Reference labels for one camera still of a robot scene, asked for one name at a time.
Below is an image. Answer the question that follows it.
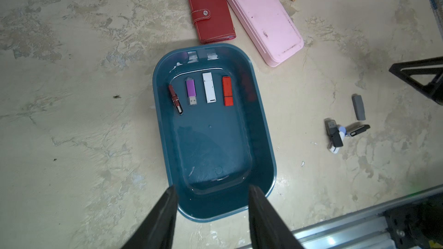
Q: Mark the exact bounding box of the purple usb flash drive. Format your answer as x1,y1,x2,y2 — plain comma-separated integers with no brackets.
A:
185,78,197,106

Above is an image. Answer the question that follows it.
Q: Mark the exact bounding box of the teal plastic storage box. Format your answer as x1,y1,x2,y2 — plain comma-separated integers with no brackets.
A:
152,43,277,222

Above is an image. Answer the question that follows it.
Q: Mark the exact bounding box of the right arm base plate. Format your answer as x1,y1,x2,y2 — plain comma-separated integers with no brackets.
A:
384,194,443,249

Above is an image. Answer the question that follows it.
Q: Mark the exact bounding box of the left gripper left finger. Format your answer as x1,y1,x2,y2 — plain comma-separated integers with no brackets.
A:
122,186,178,249

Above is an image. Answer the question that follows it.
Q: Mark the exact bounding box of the dark red swivel usb drive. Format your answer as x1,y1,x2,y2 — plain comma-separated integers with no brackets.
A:
168,85,183,115

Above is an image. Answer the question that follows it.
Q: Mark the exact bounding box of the red usb flash drive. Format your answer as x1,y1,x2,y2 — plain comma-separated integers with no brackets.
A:
222,76,234,107

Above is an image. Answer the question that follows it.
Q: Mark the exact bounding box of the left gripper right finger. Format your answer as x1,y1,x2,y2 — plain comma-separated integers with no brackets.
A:
248,185,303,249

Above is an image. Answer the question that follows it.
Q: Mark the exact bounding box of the pink pencil case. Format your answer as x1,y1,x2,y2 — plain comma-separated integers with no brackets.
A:
227,0,304,67

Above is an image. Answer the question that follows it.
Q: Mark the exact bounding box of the aluminium front rail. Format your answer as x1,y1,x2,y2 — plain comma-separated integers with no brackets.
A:
291,186,443,249

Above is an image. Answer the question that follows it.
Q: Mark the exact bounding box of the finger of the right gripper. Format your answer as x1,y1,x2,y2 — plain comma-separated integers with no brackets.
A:
389,56,443,106

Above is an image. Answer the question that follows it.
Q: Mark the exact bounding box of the grey usb flash drive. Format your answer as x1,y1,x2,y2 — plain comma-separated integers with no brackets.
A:
352,94,366,121

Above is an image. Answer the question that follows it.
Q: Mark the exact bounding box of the black usb flash drive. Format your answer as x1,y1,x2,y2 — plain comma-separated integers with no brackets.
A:
325,119,338,141

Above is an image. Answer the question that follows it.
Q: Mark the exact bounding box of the black swivel usb drive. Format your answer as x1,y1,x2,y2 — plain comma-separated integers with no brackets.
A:
346,123,370,137

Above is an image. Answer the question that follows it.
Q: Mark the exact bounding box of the red leather wallet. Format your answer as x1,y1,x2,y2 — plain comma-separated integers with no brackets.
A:
188,0,236,44

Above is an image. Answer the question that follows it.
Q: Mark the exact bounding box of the white usb flash drive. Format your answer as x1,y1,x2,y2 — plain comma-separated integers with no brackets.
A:
202,72,216,103

